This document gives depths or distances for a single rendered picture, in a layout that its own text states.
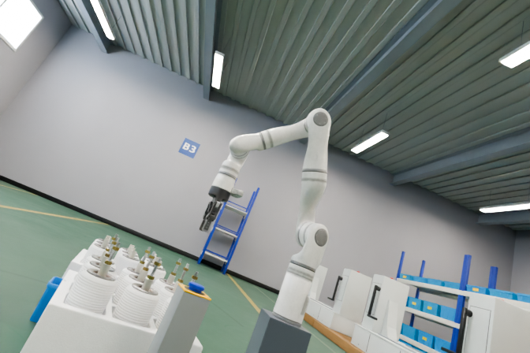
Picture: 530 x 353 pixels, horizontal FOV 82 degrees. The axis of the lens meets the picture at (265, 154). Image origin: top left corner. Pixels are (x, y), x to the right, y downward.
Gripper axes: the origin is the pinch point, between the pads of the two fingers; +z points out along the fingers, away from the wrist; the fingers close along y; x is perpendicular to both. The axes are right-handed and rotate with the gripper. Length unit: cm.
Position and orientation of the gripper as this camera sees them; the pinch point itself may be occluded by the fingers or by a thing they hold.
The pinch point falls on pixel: (204, 227)
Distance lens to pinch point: 109.1
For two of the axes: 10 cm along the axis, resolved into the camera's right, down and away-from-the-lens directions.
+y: 3.3, -2.0, -9.2
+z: -3.6, 8.8, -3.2
